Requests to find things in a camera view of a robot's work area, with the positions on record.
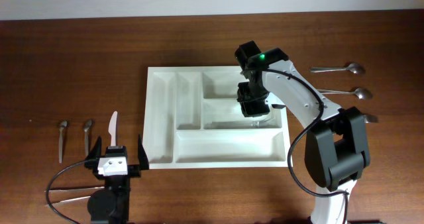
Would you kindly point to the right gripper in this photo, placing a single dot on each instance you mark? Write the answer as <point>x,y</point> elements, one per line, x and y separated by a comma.
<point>248,109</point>

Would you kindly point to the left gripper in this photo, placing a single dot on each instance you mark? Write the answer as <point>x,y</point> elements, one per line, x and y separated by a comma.
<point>134,170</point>

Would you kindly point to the steel fork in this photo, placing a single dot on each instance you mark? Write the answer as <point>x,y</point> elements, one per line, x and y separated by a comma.
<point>254,123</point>
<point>370,118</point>

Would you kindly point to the steel tablespoon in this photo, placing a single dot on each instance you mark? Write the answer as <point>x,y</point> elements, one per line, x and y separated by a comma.
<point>360,92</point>
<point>352,67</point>

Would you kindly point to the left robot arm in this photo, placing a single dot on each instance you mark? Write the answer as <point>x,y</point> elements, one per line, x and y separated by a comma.
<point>110,204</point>

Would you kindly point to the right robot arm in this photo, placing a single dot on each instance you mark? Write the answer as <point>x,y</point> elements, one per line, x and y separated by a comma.
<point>336,143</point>

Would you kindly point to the white plastic knife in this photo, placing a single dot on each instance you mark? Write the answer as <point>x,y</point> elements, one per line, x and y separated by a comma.
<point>113,128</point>

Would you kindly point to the right small steel teaspoon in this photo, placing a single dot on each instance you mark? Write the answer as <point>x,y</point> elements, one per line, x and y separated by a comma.
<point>86,129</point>

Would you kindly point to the small steel teaspoon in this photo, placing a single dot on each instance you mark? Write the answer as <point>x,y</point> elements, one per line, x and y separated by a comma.
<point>86,129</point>
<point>62,126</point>

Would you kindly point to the left small steel teaspoon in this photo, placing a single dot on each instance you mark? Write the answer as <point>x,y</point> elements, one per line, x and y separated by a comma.
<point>62,126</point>

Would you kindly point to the white plastic cutlery tray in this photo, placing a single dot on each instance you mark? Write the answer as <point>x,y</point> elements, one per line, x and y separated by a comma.
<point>180,100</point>

